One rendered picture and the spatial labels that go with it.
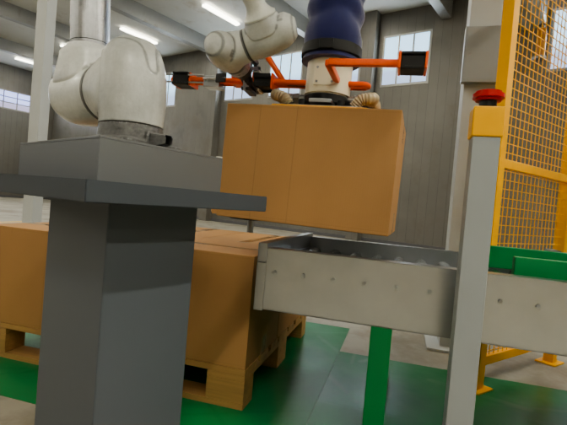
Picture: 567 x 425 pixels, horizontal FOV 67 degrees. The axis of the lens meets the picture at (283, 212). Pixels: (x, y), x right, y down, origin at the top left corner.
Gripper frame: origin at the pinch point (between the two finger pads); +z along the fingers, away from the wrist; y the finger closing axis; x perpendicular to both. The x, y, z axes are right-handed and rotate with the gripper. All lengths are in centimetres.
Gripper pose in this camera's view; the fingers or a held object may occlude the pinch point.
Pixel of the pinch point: (258, 83)
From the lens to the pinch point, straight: 177.2
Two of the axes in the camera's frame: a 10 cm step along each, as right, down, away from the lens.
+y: -0.9, 10.0, 0.2
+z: 2.7, 0.0, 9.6
